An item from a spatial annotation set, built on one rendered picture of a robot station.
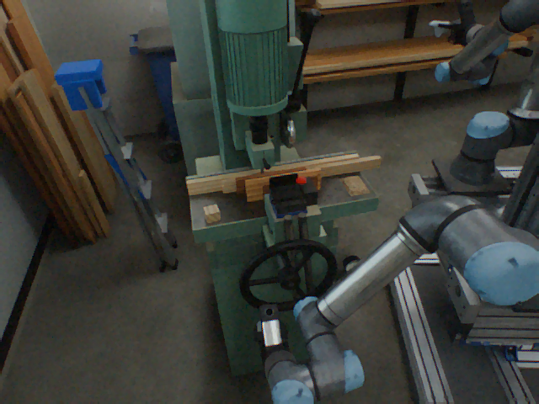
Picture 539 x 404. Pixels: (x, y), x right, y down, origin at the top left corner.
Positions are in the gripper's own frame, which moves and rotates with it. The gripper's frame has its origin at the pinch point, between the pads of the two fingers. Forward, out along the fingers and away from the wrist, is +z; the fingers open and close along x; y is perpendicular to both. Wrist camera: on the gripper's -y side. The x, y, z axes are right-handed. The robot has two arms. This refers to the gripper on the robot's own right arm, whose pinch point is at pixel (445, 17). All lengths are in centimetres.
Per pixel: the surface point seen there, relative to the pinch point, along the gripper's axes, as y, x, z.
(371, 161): 23, -57, -55
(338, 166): 21, -70, -55
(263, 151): 5, -94, -59
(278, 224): 16, -96, -80
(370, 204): 28, -65, -70
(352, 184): 23, -68, -64
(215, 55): -19, -101, -36
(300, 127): 12, -78, -39
